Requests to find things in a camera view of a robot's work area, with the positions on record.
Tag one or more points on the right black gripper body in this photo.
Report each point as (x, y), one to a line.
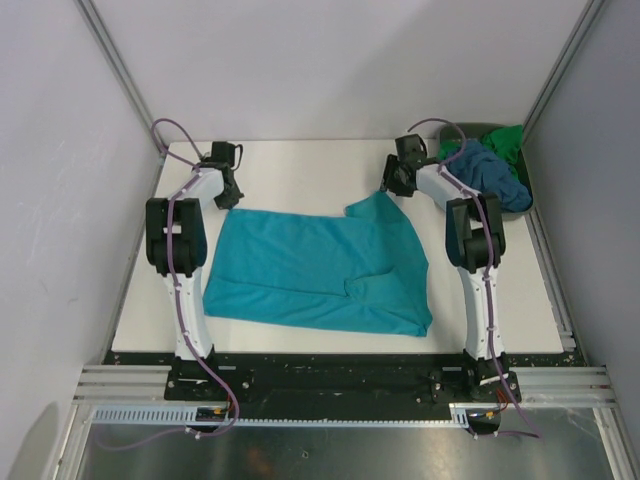
(393, 166)

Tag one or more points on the teal t-shirt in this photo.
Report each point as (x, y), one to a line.
(364, 271)

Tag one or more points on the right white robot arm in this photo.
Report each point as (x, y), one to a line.
(474, 236)

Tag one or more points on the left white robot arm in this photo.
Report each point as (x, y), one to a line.
(176, 242)

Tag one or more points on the grey plastic bin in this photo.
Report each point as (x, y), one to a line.
(452, 143)

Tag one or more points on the dark blue t-shirt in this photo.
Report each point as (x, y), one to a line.
(513, 195)

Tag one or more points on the green t-shirt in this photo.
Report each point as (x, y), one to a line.
(489, 156)

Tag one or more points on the left aluminium corner post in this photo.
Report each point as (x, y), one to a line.
(115, 61)

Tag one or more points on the aluminium corner post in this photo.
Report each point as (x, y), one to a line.
(115, 61)
(581, 30)

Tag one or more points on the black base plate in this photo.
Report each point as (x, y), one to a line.
(342, 387)

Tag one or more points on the right aluminium corner post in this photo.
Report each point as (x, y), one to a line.
(581, 30)

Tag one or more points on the aluminium frame rail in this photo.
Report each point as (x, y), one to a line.
(121, 384)

